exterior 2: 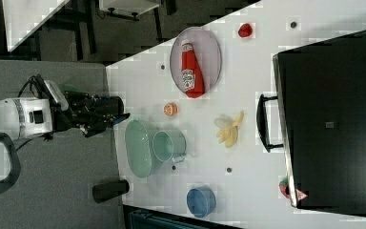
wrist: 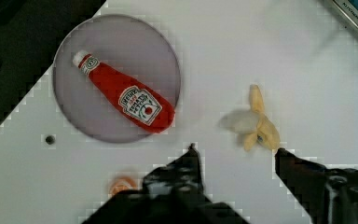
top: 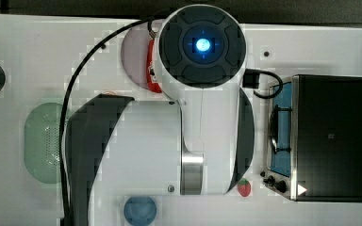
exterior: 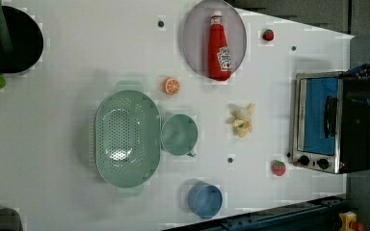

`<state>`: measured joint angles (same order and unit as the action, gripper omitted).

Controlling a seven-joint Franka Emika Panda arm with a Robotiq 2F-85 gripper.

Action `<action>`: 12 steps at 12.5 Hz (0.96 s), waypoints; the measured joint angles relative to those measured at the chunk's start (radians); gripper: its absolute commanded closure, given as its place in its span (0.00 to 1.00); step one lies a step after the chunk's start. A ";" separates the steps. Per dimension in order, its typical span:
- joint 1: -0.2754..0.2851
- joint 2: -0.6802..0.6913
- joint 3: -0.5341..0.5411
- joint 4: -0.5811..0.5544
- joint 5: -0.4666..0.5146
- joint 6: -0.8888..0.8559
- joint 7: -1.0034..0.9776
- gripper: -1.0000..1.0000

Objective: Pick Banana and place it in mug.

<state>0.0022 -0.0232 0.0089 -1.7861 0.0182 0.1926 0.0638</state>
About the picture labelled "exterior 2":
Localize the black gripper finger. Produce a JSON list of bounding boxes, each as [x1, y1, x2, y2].
[[112, 113, 131, 125]]

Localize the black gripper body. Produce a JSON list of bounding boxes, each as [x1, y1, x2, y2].
[[52, 91, 124, 137]]

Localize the peeled plush banana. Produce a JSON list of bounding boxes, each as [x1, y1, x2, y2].
[[213, 112, 244, 148]]

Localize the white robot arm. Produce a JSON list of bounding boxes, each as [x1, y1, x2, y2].
[[0, 91, 130, 194]]

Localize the light green mug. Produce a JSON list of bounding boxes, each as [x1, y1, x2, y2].
[[152, 129, 186, 163]]

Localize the light green bowl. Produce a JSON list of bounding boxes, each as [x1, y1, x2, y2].
[[125, 119, 162, 178]]

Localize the orange round toy fruit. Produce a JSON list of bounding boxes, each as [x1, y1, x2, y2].
[[164, 102, 178, 116]]

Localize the red ketchup bottle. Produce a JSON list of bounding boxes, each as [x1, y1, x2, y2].
[[181, 39, 205, 98]]

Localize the teal crate at bottom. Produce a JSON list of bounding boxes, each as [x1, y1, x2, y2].
[[128, 210, 217, 229]]

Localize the white cart with casters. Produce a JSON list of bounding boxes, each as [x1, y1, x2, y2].
[[98, 0, 161, 17]]

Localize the blue bowl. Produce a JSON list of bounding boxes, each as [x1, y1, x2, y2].
[[186, 185, 216, 218]]

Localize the white side table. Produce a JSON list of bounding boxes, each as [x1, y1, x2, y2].
[[1, 0, 71, 52]]

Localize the red strawberry toy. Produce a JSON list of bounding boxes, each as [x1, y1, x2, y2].
[[238, 23, 253, 38]]

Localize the red green toy behind oven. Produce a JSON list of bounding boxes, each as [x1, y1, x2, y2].
[[279, 178, 291, 198]]

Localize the black cylinder post lower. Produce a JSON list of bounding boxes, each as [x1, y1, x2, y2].
[[92, 179, 130, 203]]

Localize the black oven door handle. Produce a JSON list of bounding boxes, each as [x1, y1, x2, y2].
[[256, 94, 284, 153]]

